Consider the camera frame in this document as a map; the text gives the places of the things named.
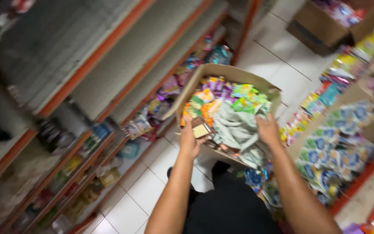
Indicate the pile of colourful snack packets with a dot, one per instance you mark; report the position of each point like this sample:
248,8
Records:
226,97

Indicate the person's left hand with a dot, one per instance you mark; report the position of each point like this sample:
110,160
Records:
189,141

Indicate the cardboard carton with packets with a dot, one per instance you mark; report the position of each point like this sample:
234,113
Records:
323,26

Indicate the brown cardboard box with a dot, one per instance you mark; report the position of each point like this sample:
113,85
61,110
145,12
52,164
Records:
229,73

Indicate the person's black trousers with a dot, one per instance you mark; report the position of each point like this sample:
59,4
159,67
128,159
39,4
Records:
229,208

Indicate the heap of blue snack packets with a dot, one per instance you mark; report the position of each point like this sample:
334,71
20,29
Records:
255,178

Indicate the orange shelf rack with goods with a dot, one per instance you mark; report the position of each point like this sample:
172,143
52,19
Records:
86,97

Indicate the person's right fingers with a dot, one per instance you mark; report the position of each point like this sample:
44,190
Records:
265,120

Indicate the person's right hand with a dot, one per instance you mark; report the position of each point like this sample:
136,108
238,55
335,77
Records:
268,131

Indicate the person's left fingers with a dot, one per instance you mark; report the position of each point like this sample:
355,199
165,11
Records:
186,123

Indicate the small brown cream packet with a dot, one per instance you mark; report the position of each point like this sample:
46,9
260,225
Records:
201,129

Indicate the pale green cloth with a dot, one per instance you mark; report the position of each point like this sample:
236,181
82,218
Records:
235,130

